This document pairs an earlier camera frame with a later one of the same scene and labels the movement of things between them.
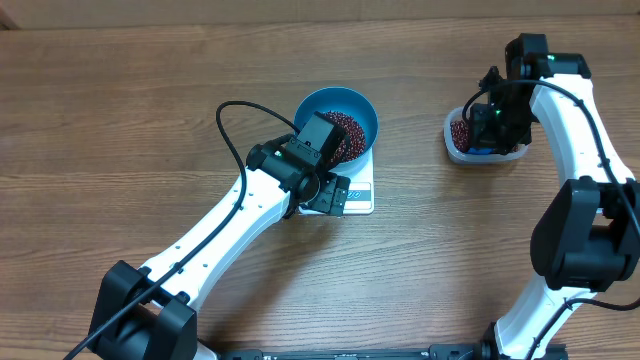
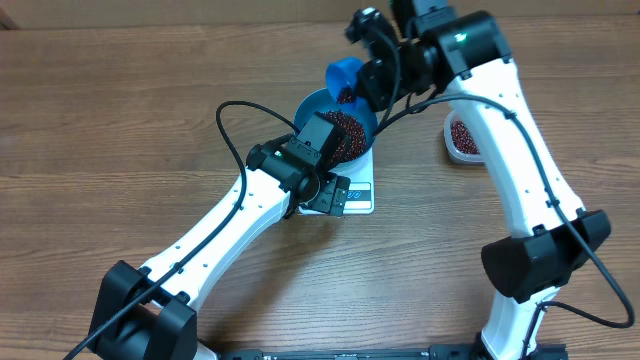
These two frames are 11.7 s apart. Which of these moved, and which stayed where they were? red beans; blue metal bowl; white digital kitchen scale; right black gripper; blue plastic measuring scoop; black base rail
Moved: right black gripper; blue plastic measuring scoop
Stayed: white digital kitchen scale; red beans; black base rail; blue metal bowl
